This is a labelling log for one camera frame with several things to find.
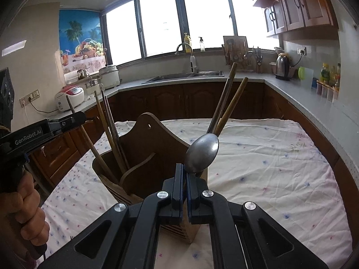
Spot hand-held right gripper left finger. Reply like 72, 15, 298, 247
36, 163, 187, 269

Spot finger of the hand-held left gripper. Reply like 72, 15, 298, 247
46, 111, 87, 135

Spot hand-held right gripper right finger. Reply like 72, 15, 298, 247
186, 171, 328, 269

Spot wooden chopstick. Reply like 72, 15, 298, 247
93, 90, 127, 176
68, 102, 120, 185
215, 77, 249, 136
223, 62, 238, 96

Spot metal spoon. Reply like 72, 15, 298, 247
185, 133, 220, 174

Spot metal chopstick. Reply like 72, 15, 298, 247
207, 78, 233, 134
101, 90, 129, 172
104, 95, 131, 171

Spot wooden slatted utensil holder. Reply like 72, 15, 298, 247
92, 112, 209, 244

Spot person's left hand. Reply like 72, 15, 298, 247
4, 169, 50, 253

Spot white and red rice cooker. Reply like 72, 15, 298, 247
54, 85, 85, 113

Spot large white electric cooker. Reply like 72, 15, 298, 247
99, 64, 122, 90

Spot white floral tablecloth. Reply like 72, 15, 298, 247
41, 118, 354, 269

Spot brown wooden lower cabinets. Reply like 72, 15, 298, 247
29, 82, 359, 202

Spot brown wooden cabinets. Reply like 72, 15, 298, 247
246, 0, 339, 38
29, 82, 359, 202

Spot steel kitchen sink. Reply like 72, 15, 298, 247
142, 71, 225, 85

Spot chrome kitchen faucet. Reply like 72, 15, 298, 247
176, 43, 198, 74

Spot kitchen window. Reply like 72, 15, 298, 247
100, 0, 281, 66

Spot knife and scissors holder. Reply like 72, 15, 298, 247
253, 47, 265, 74

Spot knife and utensil rack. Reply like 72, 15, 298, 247
223, 36, 248, 69

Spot grey kitchen countertop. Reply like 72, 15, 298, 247
42, 71, 359, 171

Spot steel electric kettle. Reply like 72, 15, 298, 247
275, 53, 293, 81

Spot white plastic cutting board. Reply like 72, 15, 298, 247
304, 69, 314, 89

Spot row of spice jars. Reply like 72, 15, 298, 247
316, 80, 341, 103

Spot brown wooden upper cabinets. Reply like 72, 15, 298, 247
246, 0, 339, 38

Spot tropical fruit wall poster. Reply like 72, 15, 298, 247
58, 9, 107, 75

